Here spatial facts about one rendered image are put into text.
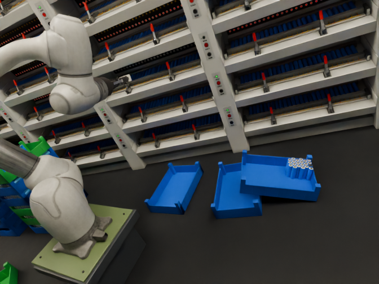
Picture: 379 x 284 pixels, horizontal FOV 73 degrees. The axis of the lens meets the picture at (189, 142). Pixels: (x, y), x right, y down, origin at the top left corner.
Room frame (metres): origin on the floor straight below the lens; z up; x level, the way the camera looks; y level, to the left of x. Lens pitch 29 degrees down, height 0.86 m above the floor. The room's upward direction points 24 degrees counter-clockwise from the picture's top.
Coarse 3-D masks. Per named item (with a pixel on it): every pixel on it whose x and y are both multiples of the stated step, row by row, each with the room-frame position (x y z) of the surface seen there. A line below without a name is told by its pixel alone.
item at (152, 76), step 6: (198, 60) 1.28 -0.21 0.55; (174, 66) 1.35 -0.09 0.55; (180, 66) 1.32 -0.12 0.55; (186, 66) 1.31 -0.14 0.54; (192, 66) 1.28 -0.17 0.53; (162, 72) 1.36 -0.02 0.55; (168, 72) 1.35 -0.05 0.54; (174, 72) 1.34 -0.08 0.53; (138, 78) 1.44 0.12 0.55; (144, 78) 1.41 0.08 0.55; (150, 78) 1.40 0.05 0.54; (132, 84) 1.45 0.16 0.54; (114, 90) 1.50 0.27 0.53
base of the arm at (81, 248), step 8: (96, 216) 0.83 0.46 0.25; (96, 224) 0.79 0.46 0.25; (104, 224) 0.80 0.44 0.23; (88, 232) 0.75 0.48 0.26; (96, 232) 0.75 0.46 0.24; (104, 232) 0.74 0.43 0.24; (80, 240) 0.73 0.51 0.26; (88, 240) 0.74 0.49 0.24; (96, 240) 0.74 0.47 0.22; (104, 240) 0.73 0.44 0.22; (56, 248) 0.77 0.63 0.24; (64, 248) 0.75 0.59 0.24; (72, 248) 0.73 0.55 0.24; (80, 248) 0.72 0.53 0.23; (88, 248) 0.71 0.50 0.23; (80, 256) 0.69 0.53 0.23
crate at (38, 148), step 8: (40, 136) 1.44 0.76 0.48; (24, 144) 1.52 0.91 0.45; (32, 144) 1.49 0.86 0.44; (40, 144) 1.40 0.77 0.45; (48, 144) 1.44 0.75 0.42; (32, 152) 1.34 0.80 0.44; (40, 152) 1.38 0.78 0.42; (0, 176) 1.18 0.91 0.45; (8, 176) 1.19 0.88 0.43; (16, 176) 1.22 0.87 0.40; (0, 184) 1.21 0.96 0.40
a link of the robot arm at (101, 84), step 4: (96, 80) 0.94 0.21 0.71; (100, 80) 0.96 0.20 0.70; (96, 84) 0.92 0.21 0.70; (100, 84) 0.94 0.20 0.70; (104, 84) 0.95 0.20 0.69; (100, 88) 0.92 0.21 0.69; (104, 88) 0.94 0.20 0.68; (100, 92) 0.91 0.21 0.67; (104, 92) 0.93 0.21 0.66; (100, 96) 0.91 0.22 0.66; (104, 96) 0.94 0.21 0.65; (100, 100) 0.92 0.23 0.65
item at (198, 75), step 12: (192, 48) 1.39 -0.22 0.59; (156, 60) 1.48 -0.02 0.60; (120, 72) 1.59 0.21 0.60; (192, 72) 1.26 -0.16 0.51; (204, 72) 1.20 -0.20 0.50; (156, 84) 1.34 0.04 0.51; (168, 84) 1.29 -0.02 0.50; (180, 84) 1.27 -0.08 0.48; (108, 96) 1.49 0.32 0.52; (120, 96) 1.42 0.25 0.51; (132, 96) 1.39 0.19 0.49; (144, 96) 1.37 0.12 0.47
